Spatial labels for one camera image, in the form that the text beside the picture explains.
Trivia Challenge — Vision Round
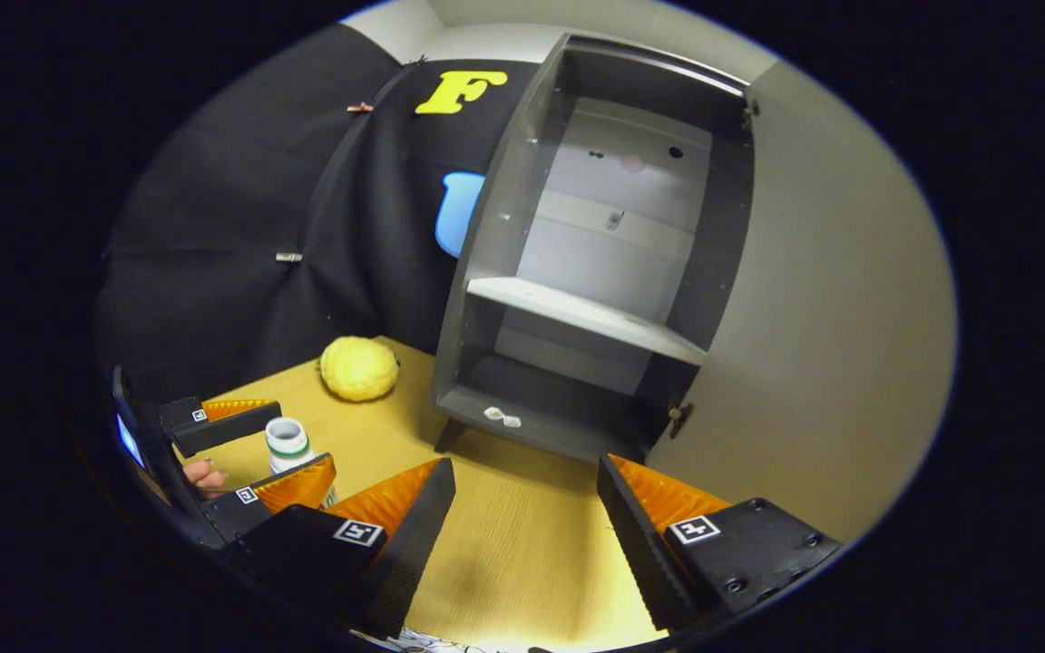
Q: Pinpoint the beige cabinet door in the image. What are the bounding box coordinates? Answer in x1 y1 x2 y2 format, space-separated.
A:
645 59 957 545

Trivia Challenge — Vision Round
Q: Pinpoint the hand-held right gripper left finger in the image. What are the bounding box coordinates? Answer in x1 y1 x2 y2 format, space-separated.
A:
232 457 456 638

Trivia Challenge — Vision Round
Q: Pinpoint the yellow bumpy ball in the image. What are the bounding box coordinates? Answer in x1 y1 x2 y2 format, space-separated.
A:
319 336 400 403

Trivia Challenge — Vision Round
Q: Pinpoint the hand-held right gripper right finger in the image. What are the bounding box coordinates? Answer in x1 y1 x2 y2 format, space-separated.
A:
597 453 843 633

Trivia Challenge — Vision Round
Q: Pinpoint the white cabinet shelf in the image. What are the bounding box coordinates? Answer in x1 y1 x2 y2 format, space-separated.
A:
466 277 709 366

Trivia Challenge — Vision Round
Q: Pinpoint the white bottle with green label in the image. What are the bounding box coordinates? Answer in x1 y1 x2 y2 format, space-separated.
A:
265 417 339 509

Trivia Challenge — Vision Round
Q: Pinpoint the black backdrop cloth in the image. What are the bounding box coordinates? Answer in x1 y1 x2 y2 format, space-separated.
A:
94 23 542 400

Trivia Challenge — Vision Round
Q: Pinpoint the dark grey cabinet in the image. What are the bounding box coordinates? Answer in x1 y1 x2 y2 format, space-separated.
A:
430 34 757 463

